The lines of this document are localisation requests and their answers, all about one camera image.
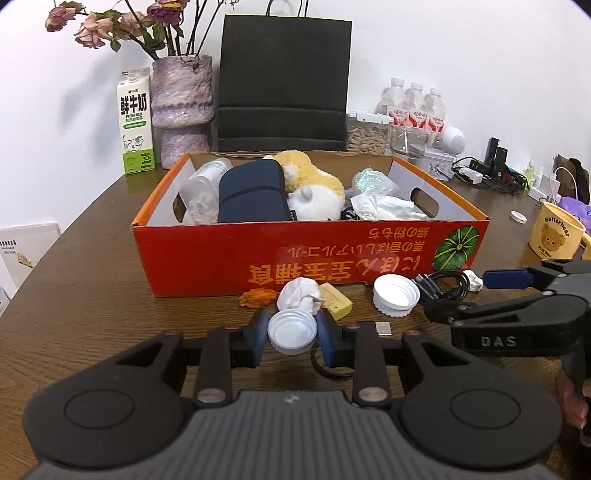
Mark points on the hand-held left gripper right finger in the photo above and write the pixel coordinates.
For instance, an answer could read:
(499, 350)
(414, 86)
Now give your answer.
(327, 339)

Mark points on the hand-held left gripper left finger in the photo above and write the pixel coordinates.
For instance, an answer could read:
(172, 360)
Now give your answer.
(258, 339)

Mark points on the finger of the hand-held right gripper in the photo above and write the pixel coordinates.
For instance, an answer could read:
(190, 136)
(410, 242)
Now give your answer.
(461, 311)
(508, 278)

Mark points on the small white charger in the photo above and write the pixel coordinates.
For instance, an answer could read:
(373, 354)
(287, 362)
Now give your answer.
(473, 280)

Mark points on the small white bottle lid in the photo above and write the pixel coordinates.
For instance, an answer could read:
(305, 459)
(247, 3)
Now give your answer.
(292, 330)

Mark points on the yellow sponge block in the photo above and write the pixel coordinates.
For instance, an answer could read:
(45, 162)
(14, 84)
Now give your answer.
(337, 302)

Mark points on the orange dried peel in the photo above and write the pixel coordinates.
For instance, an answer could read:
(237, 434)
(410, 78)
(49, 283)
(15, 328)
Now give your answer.
(256, 297)

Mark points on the white tissue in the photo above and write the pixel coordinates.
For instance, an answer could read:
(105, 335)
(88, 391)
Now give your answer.
(298, 293)

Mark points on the small silver card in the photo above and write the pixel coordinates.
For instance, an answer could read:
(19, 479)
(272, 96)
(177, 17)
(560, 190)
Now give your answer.
(383, 328)

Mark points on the large white jar lid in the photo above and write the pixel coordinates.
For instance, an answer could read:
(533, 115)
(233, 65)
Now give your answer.
(396, 293)

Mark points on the orange cardboard box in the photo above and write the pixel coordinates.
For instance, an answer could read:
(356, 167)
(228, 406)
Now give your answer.
(231, 258)

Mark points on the navy blue pouch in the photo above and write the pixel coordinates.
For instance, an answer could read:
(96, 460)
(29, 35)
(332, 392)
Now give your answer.
(251, 194)

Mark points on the yellow white plush toy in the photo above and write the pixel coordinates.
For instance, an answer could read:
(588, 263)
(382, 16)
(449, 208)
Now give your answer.
(304, 175)

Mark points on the clear seed storage container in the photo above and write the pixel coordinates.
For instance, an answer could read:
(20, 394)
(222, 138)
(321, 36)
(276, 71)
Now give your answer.
(367, 136)

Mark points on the person's right hand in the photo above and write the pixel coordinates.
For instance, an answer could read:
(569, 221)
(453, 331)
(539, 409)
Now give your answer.
(571, 406)

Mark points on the small white bottle cap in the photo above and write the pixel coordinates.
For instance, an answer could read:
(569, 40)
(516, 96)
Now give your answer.
(518, 216)

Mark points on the yellow bear mug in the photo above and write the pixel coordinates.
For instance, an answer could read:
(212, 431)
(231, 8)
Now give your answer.
(554, 235)

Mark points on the purple plastic bag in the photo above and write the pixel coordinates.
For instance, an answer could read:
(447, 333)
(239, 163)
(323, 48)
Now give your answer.
(577, 207)

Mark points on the small green bottles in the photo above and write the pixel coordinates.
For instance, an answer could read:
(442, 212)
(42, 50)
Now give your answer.
(533, 173)

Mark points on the white charger plug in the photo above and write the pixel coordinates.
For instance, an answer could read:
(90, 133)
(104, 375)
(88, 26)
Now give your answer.
(468, 174)

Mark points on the brown bag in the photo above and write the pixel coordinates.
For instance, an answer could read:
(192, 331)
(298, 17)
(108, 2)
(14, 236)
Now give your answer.
(572, 175)

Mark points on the black upright device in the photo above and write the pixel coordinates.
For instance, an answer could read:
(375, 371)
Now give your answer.
(495, 157)

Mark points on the crumpled white plastic wrap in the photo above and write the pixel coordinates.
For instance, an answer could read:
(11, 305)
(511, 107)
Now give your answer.
(383, 206)

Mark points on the white floral tin box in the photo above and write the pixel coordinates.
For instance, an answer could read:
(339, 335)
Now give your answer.
(438, 164)

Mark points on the white round speaker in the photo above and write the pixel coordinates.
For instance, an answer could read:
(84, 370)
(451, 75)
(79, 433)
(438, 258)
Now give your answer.
(453, 141)

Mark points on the white plastic bottle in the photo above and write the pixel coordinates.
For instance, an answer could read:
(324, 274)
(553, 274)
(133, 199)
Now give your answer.
(203, 189)

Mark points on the clear glass cup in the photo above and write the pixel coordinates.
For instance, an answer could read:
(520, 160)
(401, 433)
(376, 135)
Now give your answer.
(408, 143)

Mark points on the clear water bottle red label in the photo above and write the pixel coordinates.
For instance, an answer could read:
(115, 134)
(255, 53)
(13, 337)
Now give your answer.
(392, 104)
(415, 108)
(436, 113)

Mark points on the white green milk carton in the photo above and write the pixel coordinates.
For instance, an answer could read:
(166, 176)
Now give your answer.
(136, 120)

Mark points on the purple ceramic vase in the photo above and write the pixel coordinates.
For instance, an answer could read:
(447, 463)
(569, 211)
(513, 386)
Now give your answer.
(182, 97)

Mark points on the black paper bag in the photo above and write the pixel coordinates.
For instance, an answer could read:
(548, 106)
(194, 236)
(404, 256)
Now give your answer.
(281, 78)

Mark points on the dried rose bouquet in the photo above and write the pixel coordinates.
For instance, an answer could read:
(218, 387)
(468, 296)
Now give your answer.
(92, 30)

